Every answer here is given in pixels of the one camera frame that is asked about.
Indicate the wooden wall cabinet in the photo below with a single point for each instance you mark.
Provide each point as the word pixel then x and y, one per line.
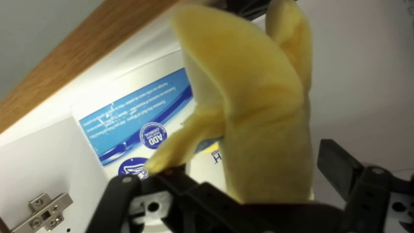
pixel 65 64

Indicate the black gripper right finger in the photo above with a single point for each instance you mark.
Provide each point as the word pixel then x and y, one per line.
pixel 370 198

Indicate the metal door hinge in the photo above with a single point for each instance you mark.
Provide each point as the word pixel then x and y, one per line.
pixel 43 211

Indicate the yellow banana plush toy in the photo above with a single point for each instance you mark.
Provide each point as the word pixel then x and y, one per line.
pixel 259 107

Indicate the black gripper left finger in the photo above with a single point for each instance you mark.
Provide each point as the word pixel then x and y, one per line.
pixel 142 202

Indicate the white blue wipes tub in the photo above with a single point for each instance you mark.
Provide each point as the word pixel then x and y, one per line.
pixel 129 111

